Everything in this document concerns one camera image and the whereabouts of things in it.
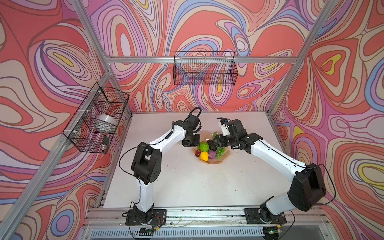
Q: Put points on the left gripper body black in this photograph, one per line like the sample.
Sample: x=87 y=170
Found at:
x=193 y=141

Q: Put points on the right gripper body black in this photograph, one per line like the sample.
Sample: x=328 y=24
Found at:
x=226 y=141

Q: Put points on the green fake grape bunch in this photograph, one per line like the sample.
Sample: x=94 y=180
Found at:
x=219 y=151

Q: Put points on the dark fake avocado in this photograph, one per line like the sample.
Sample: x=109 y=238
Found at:
x=212 y=145

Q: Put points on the red fake cherry pair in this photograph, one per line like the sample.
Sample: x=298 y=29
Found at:
x=198 y=153

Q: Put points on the bumpy green fake fruit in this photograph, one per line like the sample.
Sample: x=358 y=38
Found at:
x=204 y=147

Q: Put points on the purple fake fruit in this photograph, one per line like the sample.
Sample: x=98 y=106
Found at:
x=212 y=154

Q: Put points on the yellow fake pear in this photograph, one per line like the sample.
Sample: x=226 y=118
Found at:
x=204 y=156

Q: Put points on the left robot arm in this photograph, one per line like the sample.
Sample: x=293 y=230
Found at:
x=147 y=162

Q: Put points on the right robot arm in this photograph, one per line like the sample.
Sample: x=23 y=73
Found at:
x=307 y=181

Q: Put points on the pink scalloped fruit bowl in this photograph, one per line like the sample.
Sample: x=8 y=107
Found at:
x=204 y=137

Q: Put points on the white roll in basket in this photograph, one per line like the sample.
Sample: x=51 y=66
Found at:
x=105 y=124

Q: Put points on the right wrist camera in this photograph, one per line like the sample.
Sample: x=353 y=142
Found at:
x=224 y=126

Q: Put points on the back black wire basket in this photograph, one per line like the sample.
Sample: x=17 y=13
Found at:
x=208 y=68

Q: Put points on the black wire basket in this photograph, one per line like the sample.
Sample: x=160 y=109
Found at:
x=208 y=68
x=80 y=131

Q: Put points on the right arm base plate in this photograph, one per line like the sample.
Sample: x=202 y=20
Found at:
x=263 y=216

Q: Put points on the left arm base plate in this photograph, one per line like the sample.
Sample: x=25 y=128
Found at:
x=156 y=217

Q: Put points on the left black wire basket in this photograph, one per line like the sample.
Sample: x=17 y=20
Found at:
x=80 y=131

